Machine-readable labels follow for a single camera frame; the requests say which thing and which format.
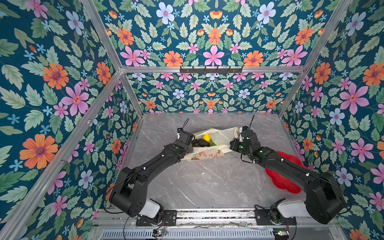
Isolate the yellow plastic fruit-print bag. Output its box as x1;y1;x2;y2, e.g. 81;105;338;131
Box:
182;127;240;162

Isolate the red flower-shaped plate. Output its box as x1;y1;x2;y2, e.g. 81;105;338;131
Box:
265;152;308;194

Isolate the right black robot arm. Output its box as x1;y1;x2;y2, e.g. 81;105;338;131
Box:
230;127;347;225

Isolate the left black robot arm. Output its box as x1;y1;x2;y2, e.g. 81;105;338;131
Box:
108;128;195;222

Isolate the dark fake avocado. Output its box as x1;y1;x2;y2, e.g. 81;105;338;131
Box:
192;139;211;148

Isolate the yellow fake lemon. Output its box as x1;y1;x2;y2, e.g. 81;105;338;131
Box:
202;134;212;143

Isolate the white vent grille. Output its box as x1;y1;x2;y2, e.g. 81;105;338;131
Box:
101;229;275;240

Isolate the black hook rail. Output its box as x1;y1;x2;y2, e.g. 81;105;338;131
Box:
179;66;243;75

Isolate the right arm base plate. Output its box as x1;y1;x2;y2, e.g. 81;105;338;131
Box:
254;205;297;226

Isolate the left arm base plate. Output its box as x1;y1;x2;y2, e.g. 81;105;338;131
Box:
136;210;178;227

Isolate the aluminium mounting rail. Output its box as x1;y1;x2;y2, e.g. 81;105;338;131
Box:
89;207;343;232

